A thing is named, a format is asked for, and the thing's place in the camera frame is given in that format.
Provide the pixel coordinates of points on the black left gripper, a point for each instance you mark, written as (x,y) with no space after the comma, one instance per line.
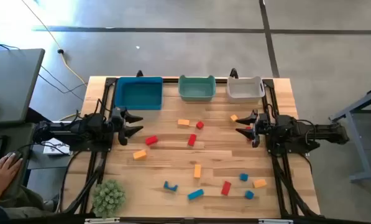
(117,119)

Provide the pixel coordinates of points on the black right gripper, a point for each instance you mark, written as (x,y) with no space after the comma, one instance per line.
(263,124)

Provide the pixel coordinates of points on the small orange cube block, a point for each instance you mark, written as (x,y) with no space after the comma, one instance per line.
(234,117)

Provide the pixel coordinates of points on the orange rectangular block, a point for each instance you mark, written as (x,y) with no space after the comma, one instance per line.
(140,154)
(183,122)
(259,183)

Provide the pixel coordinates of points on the small red cube block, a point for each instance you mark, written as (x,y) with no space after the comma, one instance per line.
(199,125)

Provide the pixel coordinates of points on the small blue cube block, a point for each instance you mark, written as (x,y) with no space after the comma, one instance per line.
(243,177)
(249,194)

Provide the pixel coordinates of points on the long orange block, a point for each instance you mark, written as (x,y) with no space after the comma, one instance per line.
(197,170)

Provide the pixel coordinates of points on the blue arch block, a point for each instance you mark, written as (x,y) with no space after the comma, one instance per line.
(170,188)

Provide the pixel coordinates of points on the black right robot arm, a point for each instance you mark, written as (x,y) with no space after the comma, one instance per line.
(297,130)

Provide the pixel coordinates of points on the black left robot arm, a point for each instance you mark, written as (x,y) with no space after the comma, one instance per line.
(79,129)

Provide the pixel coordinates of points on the blue plastic bin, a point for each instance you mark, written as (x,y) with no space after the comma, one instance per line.
(138,93)

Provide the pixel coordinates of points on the white plastic bin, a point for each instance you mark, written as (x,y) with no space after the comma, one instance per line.
(245,90)

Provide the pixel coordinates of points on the black table clamp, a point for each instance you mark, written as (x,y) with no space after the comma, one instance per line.
(139,74)
(234,73)

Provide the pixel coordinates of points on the teal plastic bin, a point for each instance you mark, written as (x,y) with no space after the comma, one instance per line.
(197,90)

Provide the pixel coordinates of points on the small green artificial plant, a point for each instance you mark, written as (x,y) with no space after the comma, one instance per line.
(109,199)

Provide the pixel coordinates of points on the white printed booklet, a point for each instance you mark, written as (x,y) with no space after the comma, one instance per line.
(56,147)

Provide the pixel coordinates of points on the long blue block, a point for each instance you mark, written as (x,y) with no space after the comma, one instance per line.
(195,194)

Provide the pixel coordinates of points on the black desk leg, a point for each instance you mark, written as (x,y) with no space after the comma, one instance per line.
(37,115)

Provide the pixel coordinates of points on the dark desk top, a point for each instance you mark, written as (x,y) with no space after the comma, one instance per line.
(23,137)

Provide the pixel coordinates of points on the blue-grey metal table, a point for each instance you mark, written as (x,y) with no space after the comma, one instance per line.
(359,146)

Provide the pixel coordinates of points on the grey desk top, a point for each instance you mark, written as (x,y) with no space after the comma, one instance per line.
(14,87)

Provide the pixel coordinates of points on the person's leg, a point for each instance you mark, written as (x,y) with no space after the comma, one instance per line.
(26,203)

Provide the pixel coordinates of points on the person's hand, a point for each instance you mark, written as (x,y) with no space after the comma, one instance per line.
(3,172)

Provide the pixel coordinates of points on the white metal bracket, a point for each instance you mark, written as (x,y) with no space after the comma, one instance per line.
(101,221)
(275,221)

